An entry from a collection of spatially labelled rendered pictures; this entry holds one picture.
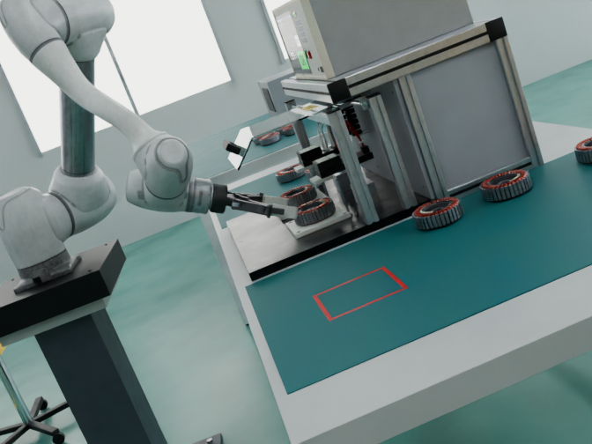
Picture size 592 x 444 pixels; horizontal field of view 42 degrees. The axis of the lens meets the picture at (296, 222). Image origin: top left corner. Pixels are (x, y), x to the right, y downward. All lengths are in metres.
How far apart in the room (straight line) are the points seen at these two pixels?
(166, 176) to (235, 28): 5.00
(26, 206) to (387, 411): 1.50
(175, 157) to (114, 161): 4.98
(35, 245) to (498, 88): 1.36
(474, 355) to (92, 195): 1.55
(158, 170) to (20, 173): 5.10
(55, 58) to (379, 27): 0.81
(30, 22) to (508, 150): 1.23
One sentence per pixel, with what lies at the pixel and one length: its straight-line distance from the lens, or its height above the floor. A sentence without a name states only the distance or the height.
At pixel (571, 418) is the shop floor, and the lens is 2.32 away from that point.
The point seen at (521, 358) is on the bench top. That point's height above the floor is 0.73.
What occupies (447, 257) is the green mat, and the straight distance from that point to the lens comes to 1.51.
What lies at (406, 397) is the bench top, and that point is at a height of 0.75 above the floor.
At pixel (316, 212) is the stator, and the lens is 1.94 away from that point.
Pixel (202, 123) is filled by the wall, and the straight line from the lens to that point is 6.67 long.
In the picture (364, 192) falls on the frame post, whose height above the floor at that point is 0.85.
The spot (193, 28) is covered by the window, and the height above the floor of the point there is 1.50.
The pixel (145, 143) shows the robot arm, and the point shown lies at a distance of 1.78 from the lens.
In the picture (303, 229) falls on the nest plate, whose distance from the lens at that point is 1.93.
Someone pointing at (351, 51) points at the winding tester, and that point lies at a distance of 1.87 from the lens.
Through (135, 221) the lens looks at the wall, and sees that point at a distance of 6.77.
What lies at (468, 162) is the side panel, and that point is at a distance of 1.87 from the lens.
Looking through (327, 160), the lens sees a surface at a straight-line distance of 1.95.
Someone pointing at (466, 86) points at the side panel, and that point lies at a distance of 1.85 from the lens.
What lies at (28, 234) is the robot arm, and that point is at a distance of 2.34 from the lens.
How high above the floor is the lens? 1.27
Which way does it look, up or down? 14 degrees down
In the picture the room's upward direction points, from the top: 21 degrees counter-clockwise
